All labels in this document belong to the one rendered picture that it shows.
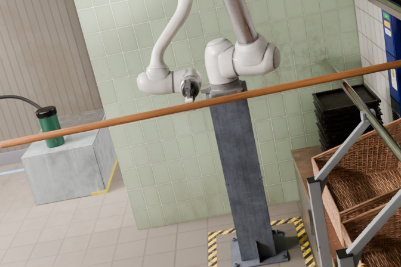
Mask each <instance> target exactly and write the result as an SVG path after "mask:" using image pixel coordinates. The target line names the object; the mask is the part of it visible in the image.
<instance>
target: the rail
mask: <svg viewBox="0 0 401 267"><path fill-rule="evenodd" d="M378 1H380V2H382V3H383V4H386V5H388V6H389V7H391V8H393V9H395V10H396V11H398V12H400V13H401V5H399V4H397V3H395V2H393V1H391V0H378Z"/></svg>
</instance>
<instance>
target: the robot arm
mask: <svg viewBox="0 0 401 267"><path fill-rule="evenodd" d="M222 2H223V4H224V7H225V9H226V12H227V15H228V17H229V20H230V22H231V24H232V27H233V30H234V32H235V35H236V37H237V41H236V44H235V45H232V42H231V41H230V40H228V39H226V38H218V39H214V40H212V41H210V42H208V44H207V47H206V49H205V65H206V71H207V75H208V79H209V82H210V85H209V86H206V87H204V88H201V84H202V78H201V75H200V73H199V72H198V71H197V70H196V69H194V68H186V69H182V70H177V71H170V70H169V67H168V66H167V65H166V64H165V62H164V53H165V50H166V48H167V47H168V45H169V44H170V43H171V41H172V40H173V38H174V37H175V35H176V34H177V33H178V31H179V30H180V28H181V27H182V25H183V24H184V22H185V21H186V20H187V18H188V16H189V14H190V11H191V8H192V3H193V0H178V6H177V9H176V12H175V14H174V15H173V17H172V19H171V20H170V21H169V23H168V25H167V26H166V28H165V30H164V31H163V32H162V34H161V35H160V37H159V39H158V40H157V42H156V44H155V46H154V48H153V51H152V56H151V61H150V65H149V66H148V68H147V70H146V72H142V73H141V74H139V75H138V78H137V84H138V88H139V90H140V91H142V92H144V93H147V94H154V95H165V94H171V93H182V95H183V96H184V97H185V98H186V100H185V103H186V104H187V103H192V102H194V100H195V98H196V97H197V95H198V93H199V92H200V88H201V93H202V94H207V93H210V94H209V97H210V98H214V97H219V96H222V95H228V94H234V93H239V92H243V91H244V90H243V87H242V85H241V84H242V80H239V78H238V76H258V75H262V74H267V73H270V72H272V71H274V70H276V68H278V67H279V64H280V51H279V49H278V48H277V46H276V45H274V44H273V43H269V42H268V41H267V40H266V39H265V38H264V36H263V35H262V34H260V33H257V32H256V29H255V27H254V24H253V22H252V18H251V15H250V13H249V10H248V7H247V5H246V2H245V0H222Z"/></svg>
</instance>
